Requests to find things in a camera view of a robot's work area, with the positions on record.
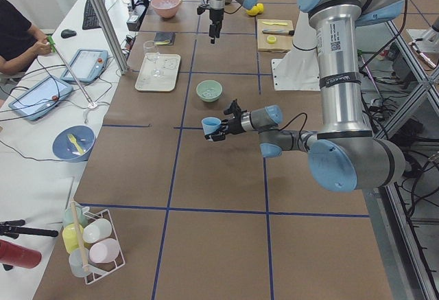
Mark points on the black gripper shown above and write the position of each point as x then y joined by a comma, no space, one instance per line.
234,125
216,16

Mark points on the light blue plastic cup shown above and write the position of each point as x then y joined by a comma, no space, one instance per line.
210,125

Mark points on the green bowl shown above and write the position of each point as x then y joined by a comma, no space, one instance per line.
209,90

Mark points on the pink bowl with ice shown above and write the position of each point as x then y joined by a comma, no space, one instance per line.
166,8

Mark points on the blue bowl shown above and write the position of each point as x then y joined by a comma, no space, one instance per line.
65,150

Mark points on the yellow lemon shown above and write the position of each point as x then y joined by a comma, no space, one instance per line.
255,10

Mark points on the steel muddler black tip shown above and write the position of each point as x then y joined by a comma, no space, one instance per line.
278,32

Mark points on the wooden cutting board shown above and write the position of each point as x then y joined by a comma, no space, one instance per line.
274,35

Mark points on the clear wine glass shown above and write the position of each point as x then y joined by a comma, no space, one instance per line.
151,52

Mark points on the cream bear tray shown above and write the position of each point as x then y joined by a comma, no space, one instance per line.
169,65

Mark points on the yellow plastic knife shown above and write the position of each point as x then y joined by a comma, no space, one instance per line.
275,23

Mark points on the black keyboard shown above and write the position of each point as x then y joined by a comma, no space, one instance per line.
90,20

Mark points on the far teach pendant tablet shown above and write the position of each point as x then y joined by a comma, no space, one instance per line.
88,64

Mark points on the teach pendant tablet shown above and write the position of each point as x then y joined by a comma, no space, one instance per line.
88,64
41,98

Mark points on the black computer mouse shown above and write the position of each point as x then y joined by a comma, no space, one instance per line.
67,33

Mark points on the yellow fork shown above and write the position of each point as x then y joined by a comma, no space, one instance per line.
74,141

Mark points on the white cup in rack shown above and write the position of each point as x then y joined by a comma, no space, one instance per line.
97,230

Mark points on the pink cup in rack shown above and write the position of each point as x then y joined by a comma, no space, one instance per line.
104,251

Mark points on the yellow cup in rack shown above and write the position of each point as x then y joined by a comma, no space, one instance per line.
70,238

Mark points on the near teach pendant tablet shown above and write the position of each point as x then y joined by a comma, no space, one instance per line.
41,98

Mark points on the person in black shirt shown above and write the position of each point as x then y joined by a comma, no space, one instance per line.
21,41

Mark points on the black tripod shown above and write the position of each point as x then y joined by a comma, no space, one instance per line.
14,228

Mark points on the red bottle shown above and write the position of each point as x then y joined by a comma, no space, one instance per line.
15,255

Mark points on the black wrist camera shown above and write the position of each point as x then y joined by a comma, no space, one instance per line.
234,109

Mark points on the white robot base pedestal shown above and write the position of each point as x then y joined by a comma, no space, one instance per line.
298,70

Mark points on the aluminium frame post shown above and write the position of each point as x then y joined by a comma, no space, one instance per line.
110,35

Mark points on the white wire cup rack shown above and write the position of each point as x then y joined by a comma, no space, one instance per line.
92,244

